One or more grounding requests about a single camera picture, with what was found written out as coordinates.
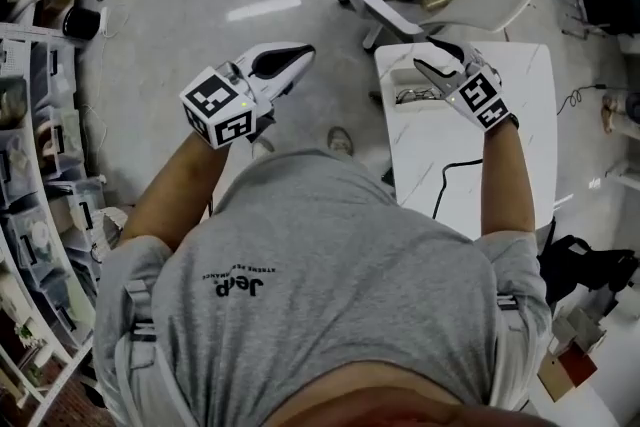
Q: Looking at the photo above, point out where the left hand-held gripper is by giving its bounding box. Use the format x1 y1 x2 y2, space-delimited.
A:
178 42 316 151

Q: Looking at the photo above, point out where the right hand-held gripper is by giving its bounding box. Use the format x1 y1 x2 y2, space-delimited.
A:
412 35 512 133

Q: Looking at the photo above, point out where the white rectangular box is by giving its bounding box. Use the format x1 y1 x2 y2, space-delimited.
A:
388 66 454 115

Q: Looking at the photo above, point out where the person's left forearm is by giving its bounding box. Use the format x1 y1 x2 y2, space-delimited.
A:
122 127 232 252

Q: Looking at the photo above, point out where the person's right forearm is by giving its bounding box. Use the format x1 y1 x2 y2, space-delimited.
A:
479 117 536 239

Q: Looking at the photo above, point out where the person's left shoe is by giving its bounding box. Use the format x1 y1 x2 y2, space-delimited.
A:
251 137 276 160

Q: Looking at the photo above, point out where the person's shoe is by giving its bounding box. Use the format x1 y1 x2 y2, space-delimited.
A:
327 126 355 157
251 137 276 160

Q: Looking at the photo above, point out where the white marble table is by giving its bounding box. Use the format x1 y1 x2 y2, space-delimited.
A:
373 41 560 241

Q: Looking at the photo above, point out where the person's right shoe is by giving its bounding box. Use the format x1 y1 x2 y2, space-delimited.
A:
327 126 355 157

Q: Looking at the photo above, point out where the grey printed t-shirt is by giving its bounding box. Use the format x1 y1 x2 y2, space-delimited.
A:
92 148 554 427

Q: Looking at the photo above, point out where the black round bin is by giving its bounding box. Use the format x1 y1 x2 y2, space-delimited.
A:
63 6 104 41

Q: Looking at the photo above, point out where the white pleated bin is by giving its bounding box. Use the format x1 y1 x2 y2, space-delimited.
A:
92 207 129 261

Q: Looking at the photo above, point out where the black office chair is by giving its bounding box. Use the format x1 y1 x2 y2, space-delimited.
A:
537 234 640 307

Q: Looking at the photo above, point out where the white shelving unit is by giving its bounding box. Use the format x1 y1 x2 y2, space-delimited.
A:
0 0 109 427

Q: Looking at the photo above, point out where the row of clear storage bins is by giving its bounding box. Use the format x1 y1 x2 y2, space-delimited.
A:
0 44 109 346

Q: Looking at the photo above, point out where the brown cardboard box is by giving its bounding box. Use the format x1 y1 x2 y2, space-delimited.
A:
537 309 609 404

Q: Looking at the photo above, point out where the person's face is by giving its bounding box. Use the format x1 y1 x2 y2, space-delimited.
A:
279 362 546 427

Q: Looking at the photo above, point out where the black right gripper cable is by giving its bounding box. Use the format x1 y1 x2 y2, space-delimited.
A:
431 158 484 220

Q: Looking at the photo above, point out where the black coiled cable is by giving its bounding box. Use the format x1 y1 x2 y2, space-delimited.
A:
557 84 609 116

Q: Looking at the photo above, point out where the grey shoulder strap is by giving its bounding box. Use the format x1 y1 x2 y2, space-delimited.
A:
124 278 161 346
494 293 521 331

